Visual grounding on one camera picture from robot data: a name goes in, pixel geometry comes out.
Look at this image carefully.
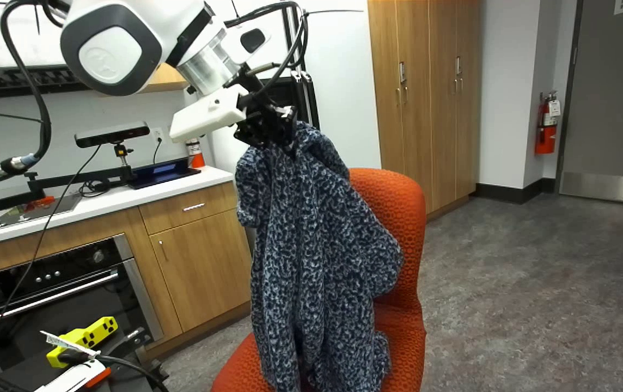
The black stereo camera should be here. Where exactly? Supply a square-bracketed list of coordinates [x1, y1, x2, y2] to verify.
[71, 121, 152, 153]

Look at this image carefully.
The grey door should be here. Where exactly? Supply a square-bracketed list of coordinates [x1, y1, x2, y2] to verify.
[556, 0, 623, 209]

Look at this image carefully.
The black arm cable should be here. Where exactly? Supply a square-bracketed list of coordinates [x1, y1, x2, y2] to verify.
[0, 0, 56, 188]

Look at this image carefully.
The black mounting rail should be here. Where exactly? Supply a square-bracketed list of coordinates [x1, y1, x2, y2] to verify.
[0, 160, 138, 222]

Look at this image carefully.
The black built-in oven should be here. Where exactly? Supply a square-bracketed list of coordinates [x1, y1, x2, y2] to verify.
[0, 233, 165, 392]

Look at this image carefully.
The blue flat device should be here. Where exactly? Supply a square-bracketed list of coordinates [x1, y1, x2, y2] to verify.
[127, 156, 202, 190]

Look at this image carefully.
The wooden counter cabinet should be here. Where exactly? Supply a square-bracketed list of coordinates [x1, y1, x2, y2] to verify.
[0, 162, 257, 366]

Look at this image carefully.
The tall wooden cabinet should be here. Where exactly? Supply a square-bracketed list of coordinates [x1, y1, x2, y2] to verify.
[366, 0, 487, 222]

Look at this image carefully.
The red fire extinguisher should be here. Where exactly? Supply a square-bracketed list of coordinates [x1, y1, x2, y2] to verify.
[532, 90, 561, 158]

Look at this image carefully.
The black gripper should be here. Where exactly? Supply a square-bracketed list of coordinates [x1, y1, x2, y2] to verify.
[233, 92, 305, 147]

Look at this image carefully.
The orange fabric chair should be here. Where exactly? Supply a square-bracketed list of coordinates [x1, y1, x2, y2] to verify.
[209, 165, 429, 392]

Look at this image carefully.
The blue knitted blanket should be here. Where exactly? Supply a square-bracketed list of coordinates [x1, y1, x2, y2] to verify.
[233, 118, 404, 392]

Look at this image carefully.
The yellow plug with cable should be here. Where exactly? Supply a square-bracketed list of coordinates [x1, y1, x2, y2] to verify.
[43, 313, 122, 373]

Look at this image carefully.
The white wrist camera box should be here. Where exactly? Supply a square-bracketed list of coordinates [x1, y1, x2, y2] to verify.
[167, 87, 250, 143]

